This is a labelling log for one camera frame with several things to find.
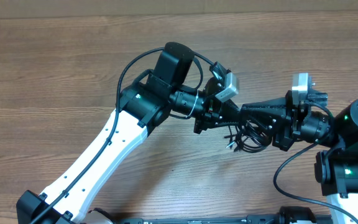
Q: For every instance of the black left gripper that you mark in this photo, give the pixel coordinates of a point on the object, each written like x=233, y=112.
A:
x=217, y=115

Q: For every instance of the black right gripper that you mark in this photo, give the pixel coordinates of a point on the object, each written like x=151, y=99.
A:
x=281, y=107

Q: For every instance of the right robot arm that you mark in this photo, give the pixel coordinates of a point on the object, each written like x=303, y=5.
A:
x=336, y=168

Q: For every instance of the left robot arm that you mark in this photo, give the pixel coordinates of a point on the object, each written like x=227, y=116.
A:
x=146, y=103

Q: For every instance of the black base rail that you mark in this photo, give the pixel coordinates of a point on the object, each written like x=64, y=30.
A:
x=295, y=215

